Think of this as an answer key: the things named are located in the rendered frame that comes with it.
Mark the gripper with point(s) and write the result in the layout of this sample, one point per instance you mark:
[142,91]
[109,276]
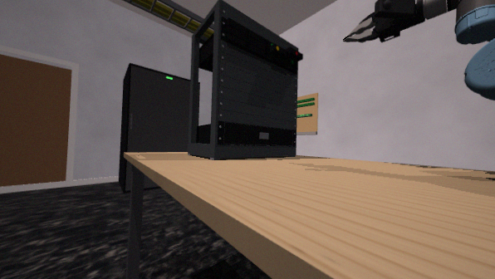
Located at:
[384,27]

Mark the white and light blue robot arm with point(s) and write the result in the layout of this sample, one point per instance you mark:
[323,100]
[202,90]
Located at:
[475,23]

